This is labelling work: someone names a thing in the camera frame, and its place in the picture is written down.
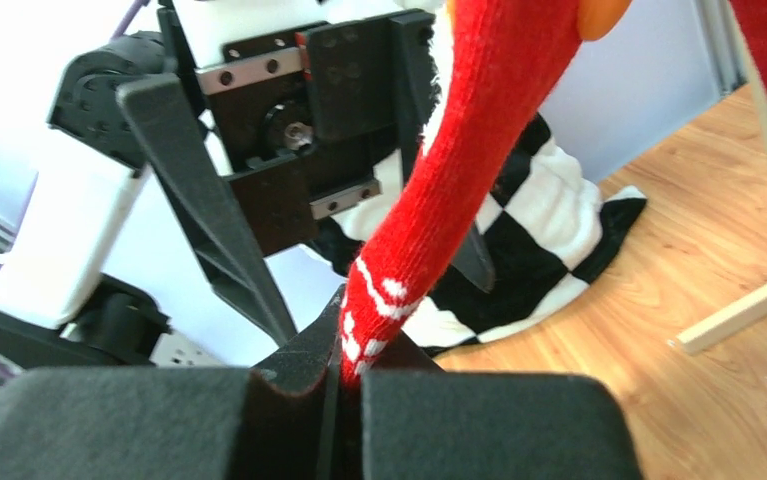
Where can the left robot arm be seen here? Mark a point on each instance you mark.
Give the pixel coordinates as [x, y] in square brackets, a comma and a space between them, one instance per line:
[57, 308]

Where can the black white checkered blanket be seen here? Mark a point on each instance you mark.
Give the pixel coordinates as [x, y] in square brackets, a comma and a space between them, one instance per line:
[550, 234]

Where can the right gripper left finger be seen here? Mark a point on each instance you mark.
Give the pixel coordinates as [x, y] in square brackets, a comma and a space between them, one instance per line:
[272, 421]

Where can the orange clothes peg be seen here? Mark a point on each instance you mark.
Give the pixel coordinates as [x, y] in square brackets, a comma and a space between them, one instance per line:
[597, 18]

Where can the red patterned sock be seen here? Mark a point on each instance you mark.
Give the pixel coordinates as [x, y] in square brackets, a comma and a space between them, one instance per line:
[506, 58]

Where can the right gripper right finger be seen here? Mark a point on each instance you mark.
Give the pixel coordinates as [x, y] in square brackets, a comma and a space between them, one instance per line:
[420, 422]

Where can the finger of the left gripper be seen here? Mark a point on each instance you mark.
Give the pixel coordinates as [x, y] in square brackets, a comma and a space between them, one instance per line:
[474, 262]

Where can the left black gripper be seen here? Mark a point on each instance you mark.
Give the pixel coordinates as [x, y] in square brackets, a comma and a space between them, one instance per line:
[276, 123]

